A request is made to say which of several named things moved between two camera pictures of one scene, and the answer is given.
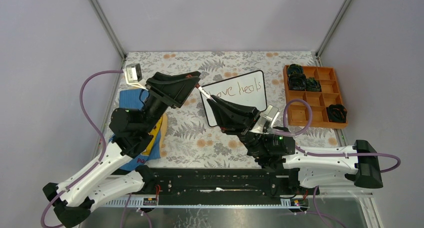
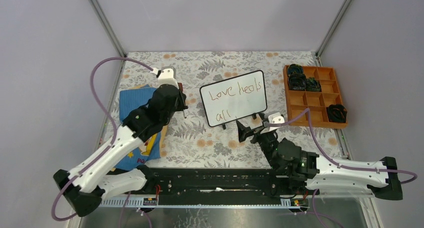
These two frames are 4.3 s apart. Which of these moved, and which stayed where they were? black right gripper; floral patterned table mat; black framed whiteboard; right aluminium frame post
Moved: black right gripper
Stayed: right aluminium frame post; black framed whiteboard; floral patterned table mat
